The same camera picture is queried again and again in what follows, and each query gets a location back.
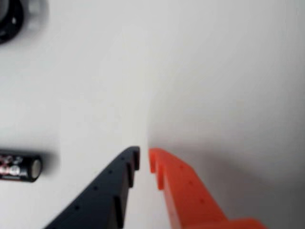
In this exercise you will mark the black AA battery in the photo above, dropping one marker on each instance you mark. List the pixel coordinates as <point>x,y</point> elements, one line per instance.
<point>16,168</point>

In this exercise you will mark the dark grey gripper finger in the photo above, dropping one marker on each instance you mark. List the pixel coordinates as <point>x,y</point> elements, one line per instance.
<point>104,190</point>

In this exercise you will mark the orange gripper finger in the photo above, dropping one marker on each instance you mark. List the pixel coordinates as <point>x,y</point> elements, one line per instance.
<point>188,198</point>

